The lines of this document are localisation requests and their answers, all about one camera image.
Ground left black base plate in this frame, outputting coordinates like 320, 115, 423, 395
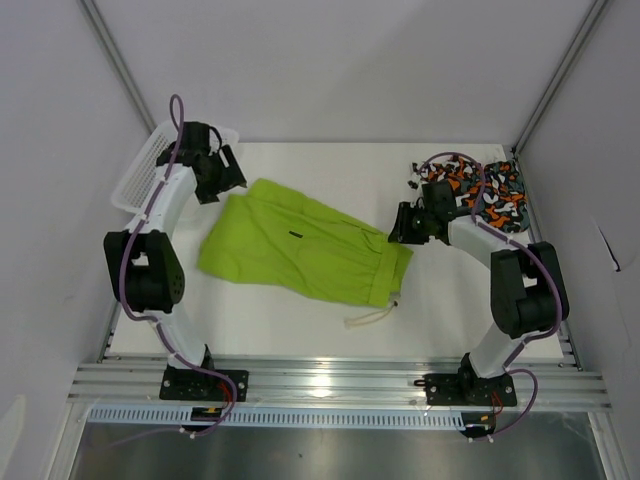
159, 366, 249, 402

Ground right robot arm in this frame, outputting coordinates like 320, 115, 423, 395
388, 181, 569, 406

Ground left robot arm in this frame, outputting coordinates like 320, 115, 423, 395
103, 121, 247, 400

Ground white plastic basket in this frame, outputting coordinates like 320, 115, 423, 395
111, 120, 239, 214

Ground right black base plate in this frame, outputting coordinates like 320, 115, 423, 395
413, 373, 517, 407

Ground right aluminium corner post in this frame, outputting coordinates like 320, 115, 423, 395
510, 0, 614, 159

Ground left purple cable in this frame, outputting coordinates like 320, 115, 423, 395
117, 93, 237, 441

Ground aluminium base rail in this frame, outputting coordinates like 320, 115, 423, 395
67, 356, 612, 412

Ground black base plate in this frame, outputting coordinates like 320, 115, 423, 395
159, 366, 249, 402
413, 373, 517, 407

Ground purple cable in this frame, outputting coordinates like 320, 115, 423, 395
414, 149, 561, 444
117, 93, 237, 441

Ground lime green shorts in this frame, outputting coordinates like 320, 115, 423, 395
197, 179, 413, 328

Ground white slotted cable duct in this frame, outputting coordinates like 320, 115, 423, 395
88, 404, 465, 431

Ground aluminium corner post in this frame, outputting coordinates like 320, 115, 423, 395
76, 0, 157, 134
510, 0, 614, 159

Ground right aluminium side rail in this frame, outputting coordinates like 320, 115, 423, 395
503, 145, 584, 371

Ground orange camouflage shorts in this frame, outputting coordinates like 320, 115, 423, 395
408, 153, 531, 234

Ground left aluminium corner post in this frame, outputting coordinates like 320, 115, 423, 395
76, 0, 157, 134

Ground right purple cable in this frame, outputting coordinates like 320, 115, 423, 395
414, 149, 561, 444

